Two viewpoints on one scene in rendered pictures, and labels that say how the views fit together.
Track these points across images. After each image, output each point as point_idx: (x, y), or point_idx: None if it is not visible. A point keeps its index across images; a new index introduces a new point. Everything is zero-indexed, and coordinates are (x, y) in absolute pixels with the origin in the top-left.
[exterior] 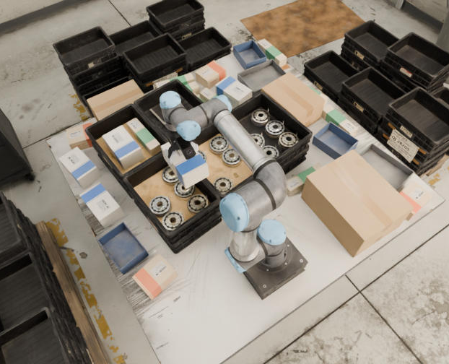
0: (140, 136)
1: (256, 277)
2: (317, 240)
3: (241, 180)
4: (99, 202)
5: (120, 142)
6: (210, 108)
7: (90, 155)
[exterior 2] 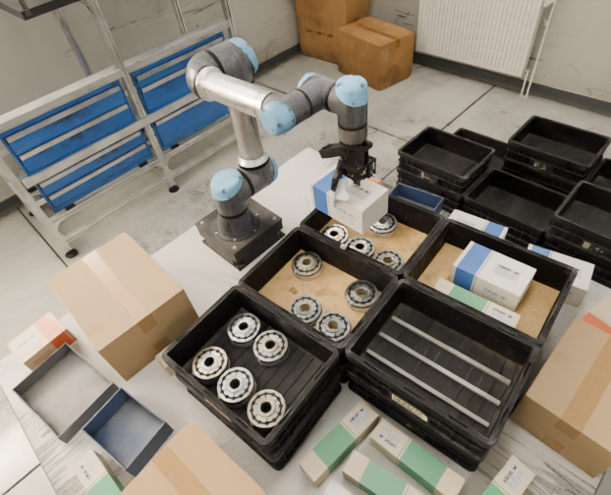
0: (473, 295)
1: (249, 200)
2: (184, 274)
3: (283, 286)
4: (472, 226)
5: (494, 265)
6: (287, 93)
7: (564, 310)
